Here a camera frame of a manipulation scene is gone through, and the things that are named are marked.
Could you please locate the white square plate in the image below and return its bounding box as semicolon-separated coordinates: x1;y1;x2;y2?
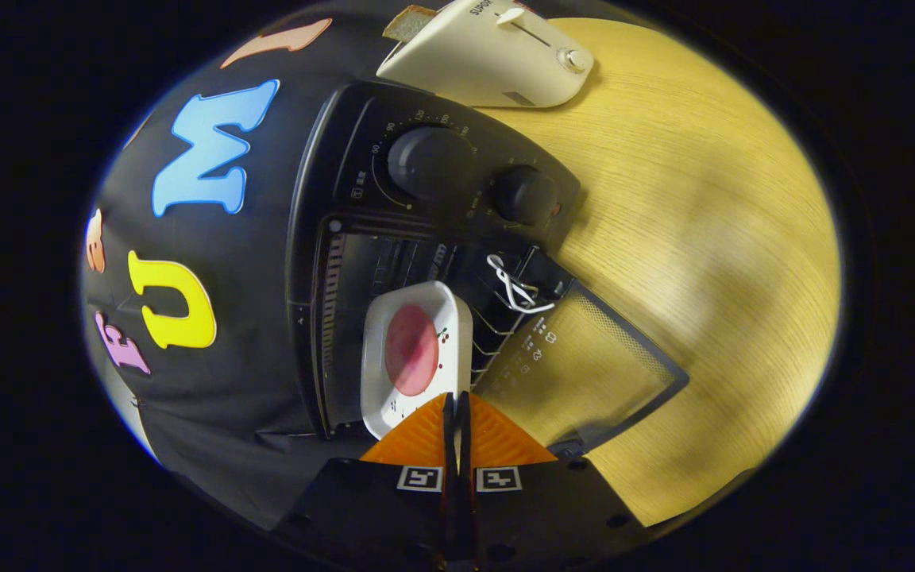
360;280;474;440

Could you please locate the pink round food slice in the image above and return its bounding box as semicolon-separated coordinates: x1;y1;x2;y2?
384;304;440;397

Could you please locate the white bread toaster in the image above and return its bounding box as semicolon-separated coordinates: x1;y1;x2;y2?
376;0;595;110

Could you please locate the bread slice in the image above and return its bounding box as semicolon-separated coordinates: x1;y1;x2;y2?
382;4;438;43

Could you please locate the black toaster oven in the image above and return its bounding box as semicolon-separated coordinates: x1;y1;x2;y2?
284;79;690;458

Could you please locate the black backdrop cloth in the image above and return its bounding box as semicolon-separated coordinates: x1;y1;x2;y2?
80;0;395;531

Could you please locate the oven wire rack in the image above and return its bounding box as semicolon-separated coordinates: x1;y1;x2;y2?
469;302;526;382

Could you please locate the white string loop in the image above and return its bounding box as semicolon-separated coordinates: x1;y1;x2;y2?
486;253;555;315

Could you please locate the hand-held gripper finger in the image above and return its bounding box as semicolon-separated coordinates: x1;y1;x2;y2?
457;391;653;572
271;391;458;572

